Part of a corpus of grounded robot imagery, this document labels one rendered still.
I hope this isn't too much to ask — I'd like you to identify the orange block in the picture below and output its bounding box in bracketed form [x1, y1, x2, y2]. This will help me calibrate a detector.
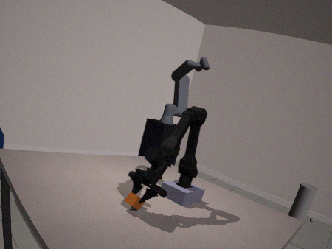
[124, 192, 144, 210]

